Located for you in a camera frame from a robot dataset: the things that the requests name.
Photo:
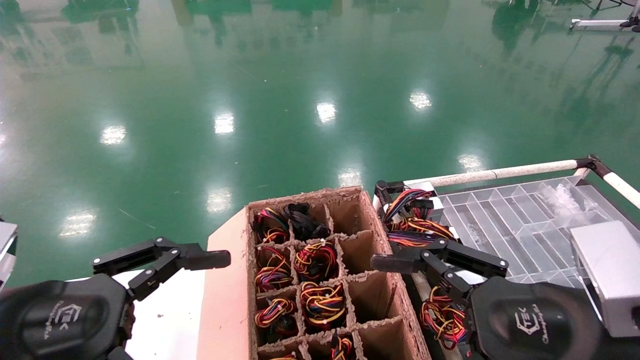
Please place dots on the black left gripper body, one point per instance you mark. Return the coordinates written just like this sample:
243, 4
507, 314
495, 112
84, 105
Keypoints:
60, 320

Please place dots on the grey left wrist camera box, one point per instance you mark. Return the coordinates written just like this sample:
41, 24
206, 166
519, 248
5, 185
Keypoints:
7, 245

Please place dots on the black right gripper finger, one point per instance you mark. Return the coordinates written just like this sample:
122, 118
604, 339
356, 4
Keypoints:
470, 255
450, 282

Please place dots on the short white pipe rail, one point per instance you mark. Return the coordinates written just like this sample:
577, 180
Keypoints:
625, 187

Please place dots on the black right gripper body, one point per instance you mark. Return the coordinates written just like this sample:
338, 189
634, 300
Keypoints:
535, 325

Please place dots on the grey metal rail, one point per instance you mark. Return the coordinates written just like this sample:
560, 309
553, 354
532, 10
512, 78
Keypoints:
421, 285

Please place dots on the crumpled clear plastic film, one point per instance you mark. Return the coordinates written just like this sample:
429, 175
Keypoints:
562, 200

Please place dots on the white stand base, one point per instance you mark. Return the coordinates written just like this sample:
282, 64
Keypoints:
595, 23

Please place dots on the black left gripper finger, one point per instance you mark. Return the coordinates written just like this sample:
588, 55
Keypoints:
155, 280
130, 252

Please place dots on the brown divided cardboard box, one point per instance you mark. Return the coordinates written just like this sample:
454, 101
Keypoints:
370, 300

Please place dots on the clear plastic divided tray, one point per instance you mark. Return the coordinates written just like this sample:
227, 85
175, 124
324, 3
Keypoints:
520, 225

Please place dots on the long white pipe rail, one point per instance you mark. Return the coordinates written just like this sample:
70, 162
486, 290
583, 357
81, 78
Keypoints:
500, 173

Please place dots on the black stand foot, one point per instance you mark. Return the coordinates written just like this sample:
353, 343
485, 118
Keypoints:
631, 22

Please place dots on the black pipe connector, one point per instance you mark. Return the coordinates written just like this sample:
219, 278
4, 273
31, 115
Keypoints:
592, 164
382, 190

